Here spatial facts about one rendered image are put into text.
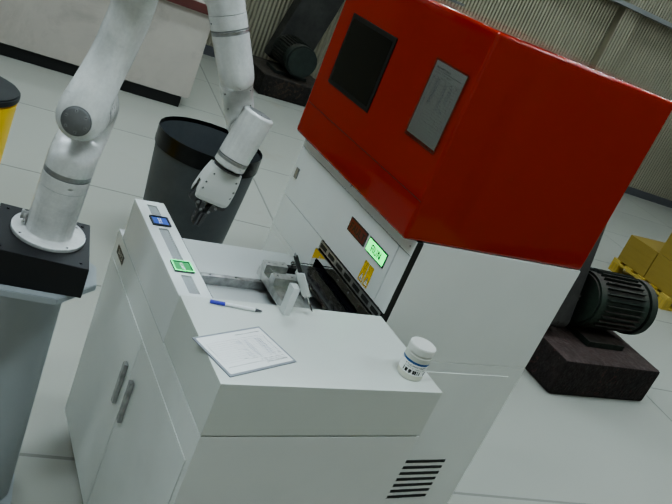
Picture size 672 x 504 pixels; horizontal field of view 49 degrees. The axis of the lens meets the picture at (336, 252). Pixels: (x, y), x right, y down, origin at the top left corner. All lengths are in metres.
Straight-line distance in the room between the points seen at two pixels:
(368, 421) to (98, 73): 1.06
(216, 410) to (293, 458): 0.29
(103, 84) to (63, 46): 5.04
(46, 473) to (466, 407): 1.43
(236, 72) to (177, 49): 5.11
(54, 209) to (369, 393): 0.91
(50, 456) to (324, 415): 1.25
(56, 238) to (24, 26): 4.93
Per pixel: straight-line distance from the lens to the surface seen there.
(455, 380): 2.54
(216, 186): 1.91
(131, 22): 1.83
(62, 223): 2.03
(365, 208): 2.33
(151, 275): 2.10
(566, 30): 11.56
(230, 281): 2.31
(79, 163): 1.95
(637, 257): 7.88
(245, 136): 1.86
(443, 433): 2.69
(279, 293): 2.26
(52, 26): 6.86
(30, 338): 2.19
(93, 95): 1.85
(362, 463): 2.00
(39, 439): 2.84
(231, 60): 1.81
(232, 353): 1.72
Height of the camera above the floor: 1.87
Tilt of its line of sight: 21 degrees down
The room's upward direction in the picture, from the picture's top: 23 degrees clockwise
